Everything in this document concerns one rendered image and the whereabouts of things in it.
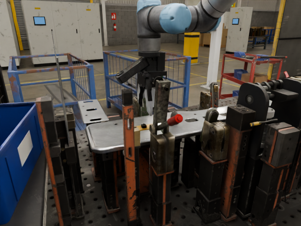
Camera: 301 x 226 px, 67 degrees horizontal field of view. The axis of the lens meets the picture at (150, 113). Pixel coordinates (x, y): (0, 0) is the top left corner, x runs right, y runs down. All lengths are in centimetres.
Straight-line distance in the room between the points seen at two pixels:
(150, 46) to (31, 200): 52
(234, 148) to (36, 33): 805
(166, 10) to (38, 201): 53
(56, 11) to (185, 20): 802
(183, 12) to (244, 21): 1073
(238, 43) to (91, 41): 646
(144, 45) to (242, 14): 1069
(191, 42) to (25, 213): 789
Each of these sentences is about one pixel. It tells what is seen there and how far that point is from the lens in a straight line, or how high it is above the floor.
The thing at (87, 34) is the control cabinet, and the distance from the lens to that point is 881.
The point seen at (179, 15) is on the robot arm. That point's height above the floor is 138.
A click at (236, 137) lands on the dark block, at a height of 103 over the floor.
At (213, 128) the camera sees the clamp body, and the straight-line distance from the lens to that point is 72.
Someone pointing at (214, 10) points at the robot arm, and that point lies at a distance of 71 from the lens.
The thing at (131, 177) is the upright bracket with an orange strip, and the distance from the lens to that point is 73.
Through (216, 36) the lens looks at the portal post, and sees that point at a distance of 511.
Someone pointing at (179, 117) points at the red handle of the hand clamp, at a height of 114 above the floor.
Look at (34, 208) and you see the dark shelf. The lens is 53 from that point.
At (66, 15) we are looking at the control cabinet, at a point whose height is 159.
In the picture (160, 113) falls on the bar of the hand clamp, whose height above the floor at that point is 112.
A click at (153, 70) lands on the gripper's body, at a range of 78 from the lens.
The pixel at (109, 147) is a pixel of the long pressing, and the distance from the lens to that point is 72.
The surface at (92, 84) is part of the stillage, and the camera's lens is 261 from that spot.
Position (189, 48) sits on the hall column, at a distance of 821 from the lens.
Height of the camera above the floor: 136
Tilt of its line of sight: 22 degrees down
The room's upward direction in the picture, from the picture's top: straight up
